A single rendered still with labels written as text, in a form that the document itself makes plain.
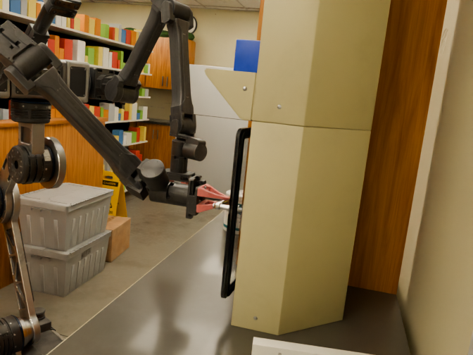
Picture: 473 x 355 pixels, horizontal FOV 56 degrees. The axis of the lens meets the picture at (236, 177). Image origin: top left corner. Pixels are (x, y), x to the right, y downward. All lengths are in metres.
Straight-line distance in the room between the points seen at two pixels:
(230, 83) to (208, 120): 5.15
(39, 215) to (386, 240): 2.41
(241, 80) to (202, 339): 0.56
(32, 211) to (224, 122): 3.40
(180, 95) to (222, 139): 4.60
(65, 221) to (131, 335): 2.16
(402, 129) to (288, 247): 0.51
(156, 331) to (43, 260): 2.32
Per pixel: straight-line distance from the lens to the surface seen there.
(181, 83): 1.49
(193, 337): 1.03
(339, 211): 1.06
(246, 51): 1.18
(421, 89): 1.32
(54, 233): 3.21
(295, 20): 0.95
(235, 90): 0.96
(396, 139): 1.31
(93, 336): 1.03
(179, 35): 1.54
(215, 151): 6.11
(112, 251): 3.89
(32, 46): 1.17
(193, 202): 1.10
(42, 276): 3.37
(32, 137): 1.77
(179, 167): 1.48
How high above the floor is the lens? 1.46
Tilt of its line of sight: 10 degrees down
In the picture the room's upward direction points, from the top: 6 degrees clockwise
